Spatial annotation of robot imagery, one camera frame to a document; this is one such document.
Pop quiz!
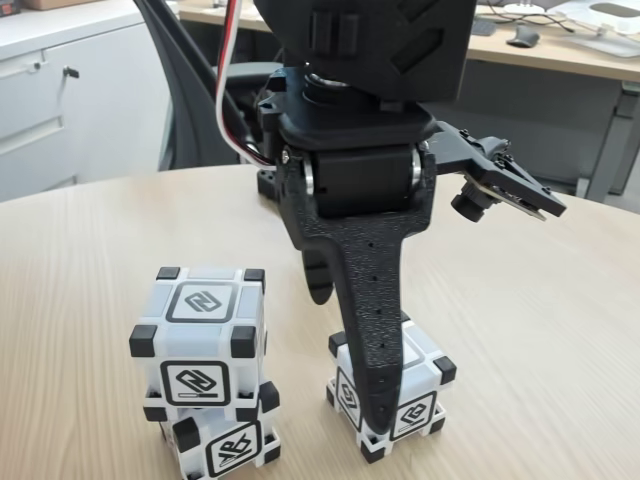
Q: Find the white cube layered squares glyph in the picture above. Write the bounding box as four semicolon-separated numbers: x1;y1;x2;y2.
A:
327;314;457;461

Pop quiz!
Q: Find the white cube lightning glyph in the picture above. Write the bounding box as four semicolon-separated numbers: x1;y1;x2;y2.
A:
128;267;266;422

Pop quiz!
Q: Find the white cube crossed glyph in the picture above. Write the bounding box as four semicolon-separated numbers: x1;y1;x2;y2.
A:
158;380;282;479

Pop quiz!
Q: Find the black mesh office chair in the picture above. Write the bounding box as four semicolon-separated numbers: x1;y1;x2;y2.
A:
132;0;281;174

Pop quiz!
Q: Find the dark computer mouse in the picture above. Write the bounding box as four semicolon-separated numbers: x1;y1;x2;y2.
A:
507;24;541;49

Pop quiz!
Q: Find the wooden office desk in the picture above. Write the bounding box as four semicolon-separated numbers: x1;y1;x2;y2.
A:
178;0;640;201

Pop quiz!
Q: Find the white round monitor base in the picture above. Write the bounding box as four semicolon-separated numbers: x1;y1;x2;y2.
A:
502;0;546;15

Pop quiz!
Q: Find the white laptop stand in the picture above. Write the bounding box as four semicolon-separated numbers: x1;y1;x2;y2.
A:
559;0;640;59

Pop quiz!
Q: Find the white filing cabinet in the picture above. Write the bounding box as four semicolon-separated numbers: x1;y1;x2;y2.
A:
0;4;174;201

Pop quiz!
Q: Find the brown cardboard box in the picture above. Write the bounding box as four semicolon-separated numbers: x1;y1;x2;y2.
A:
22;0;109;12

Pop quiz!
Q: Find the black gripper camera with mount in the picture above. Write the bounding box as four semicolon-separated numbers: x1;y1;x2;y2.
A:
432;119;569;224

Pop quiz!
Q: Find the red white black servo cable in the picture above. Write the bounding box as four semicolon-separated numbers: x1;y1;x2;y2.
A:
214;0;279;166

